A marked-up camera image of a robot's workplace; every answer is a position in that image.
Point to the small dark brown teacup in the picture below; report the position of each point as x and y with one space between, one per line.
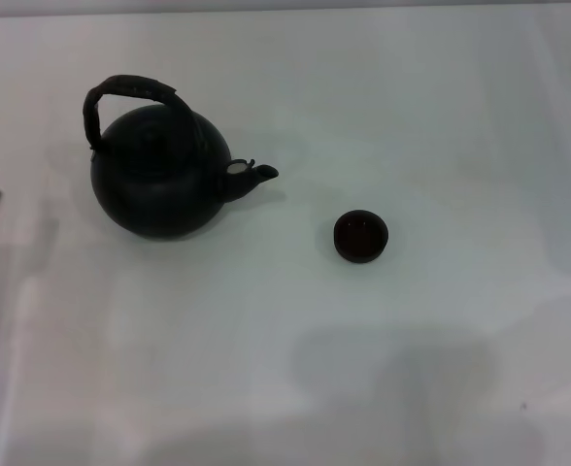
360 238

